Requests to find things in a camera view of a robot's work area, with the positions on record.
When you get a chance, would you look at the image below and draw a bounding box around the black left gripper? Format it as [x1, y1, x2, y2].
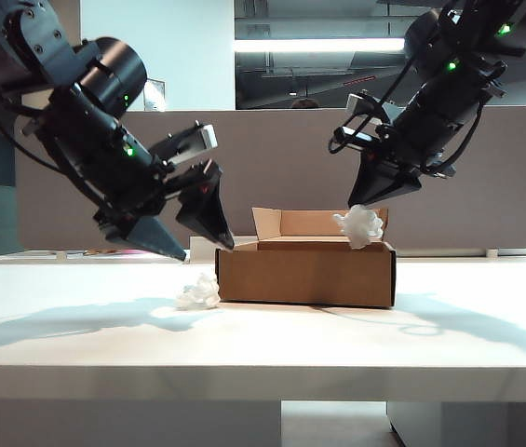
[34, 83, 236, 262]

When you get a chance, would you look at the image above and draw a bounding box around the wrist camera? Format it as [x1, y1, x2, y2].
[329, 92, 401, 153]
[150, 121, 220, 167]

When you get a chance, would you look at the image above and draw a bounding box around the white wall poster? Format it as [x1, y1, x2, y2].
[143, 78, 168, 113]

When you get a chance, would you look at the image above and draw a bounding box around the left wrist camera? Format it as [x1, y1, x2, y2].
[150, 121, 220, 167]

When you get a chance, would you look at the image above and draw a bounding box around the long ceiling light tube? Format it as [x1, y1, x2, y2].
[234, 37, 406, 53]

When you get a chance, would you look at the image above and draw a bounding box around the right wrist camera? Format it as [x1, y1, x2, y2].
[329, 92, 401, 153]

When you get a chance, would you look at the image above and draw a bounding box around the grey under-desk cabinet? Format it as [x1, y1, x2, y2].
[386, 400, 526, 447]

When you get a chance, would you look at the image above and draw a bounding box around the brown cardboard box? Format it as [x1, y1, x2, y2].
[214, 207, 397, 310]

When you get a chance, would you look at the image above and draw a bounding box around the grey fabric desk divider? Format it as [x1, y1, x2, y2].
[14, 105, 526, 257]

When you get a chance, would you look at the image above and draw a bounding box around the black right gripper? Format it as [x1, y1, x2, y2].
[346, 55, 506, 209]

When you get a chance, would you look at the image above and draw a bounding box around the silver divider base rail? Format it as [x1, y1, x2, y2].
[381, 244, 526, 259]

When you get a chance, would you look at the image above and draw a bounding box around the white desk support panel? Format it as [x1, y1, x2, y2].
[0, 399, 283, 447]

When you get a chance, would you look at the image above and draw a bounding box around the white paper ball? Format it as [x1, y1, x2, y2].
[174, 272, 222, 311]
[331, 203, 384, 251]

